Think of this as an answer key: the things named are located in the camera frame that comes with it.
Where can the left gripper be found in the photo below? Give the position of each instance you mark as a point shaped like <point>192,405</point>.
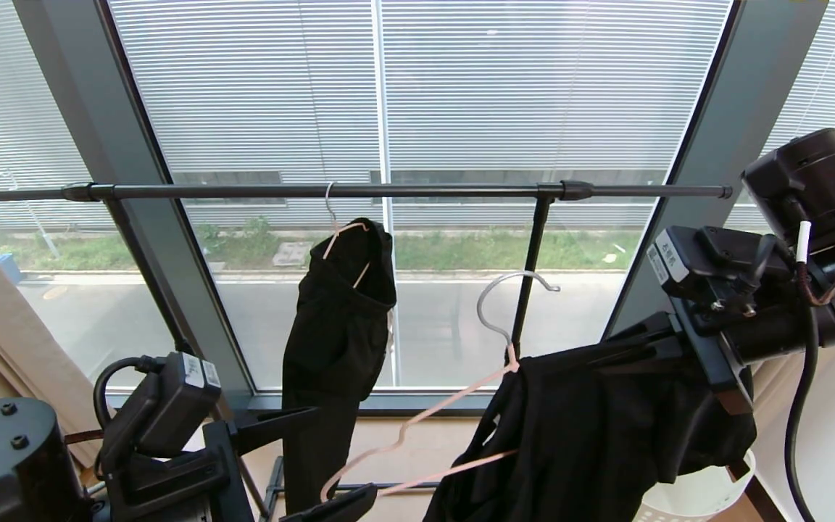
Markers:
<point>185,478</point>

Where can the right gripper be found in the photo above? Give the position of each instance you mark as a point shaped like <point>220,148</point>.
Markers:
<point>787,333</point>

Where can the black shorts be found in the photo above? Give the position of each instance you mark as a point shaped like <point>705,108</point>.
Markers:
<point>330,348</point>

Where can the pink clothes hanger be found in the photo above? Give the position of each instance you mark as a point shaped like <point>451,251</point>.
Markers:
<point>328,210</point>
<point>432,412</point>

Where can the black garment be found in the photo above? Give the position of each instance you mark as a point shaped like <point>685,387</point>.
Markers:
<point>591,435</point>

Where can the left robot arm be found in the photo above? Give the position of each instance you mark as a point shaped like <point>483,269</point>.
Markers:
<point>4,464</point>

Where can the white laundry basket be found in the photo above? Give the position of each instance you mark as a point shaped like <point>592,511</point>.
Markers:
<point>700,496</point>

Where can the black clothes rack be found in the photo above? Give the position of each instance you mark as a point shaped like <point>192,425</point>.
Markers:
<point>316,191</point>

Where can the window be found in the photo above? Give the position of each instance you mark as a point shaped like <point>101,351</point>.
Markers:
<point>69,94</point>

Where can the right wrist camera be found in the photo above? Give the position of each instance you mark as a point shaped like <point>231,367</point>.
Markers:
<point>693,261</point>

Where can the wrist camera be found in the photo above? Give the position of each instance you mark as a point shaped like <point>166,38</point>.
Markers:
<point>171,406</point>
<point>693,261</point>

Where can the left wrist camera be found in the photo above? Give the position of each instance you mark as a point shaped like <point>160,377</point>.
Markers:
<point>171,406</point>

